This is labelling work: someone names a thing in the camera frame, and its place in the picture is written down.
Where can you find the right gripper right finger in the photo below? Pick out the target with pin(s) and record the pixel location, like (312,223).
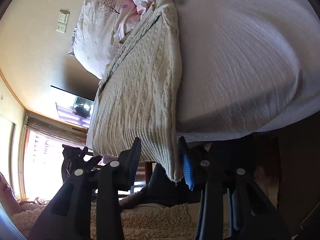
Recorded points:
(227,169)

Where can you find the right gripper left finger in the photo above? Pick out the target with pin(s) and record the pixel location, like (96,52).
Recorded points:
(68,214)

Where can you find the beige cable-knit sweater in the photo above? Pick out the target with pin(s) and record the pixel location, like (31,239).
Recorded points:
(137,96)

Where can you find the cream shaggy rug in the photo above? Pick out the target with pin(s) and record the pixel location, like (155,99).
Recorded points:
(145,221)

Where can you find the lilac bed sheet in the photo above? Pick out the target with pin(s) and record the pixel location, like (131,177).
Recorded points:
(248,66)

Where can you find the white floral pillow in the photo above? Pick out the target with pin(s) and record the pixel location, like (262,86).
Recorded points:
(100,27)

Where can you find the wall socket switch plate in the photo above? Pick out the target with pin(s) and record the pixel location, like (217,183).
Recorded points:
(62,21)

